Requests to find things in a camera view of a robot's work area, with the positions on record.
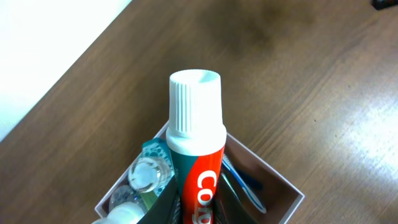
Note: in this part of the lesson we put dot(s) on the purple soap pump bottle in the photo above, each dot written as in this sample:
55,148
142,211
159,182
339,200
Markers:
125,207

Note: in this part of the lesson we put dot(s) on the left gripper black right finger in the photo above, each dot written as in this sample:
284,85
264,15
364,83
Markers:
227,207

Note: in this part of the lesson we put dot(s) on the green mouthwash bottle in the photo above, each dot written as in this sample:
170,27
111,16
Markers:
151,171

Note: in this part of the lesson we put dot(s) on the blue white toothbrush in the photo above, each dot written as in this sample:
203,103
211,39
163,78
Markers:
247,190

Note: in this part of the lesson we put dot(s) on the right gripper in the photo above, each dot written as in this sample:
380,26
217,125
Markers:
383,4

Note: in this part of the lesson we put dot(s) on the Colgate toothpaste tube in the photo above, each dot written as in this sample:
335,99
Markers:
196,137

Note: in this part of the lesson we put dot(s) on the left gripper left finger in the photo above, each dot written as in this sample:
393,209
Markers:
166,209

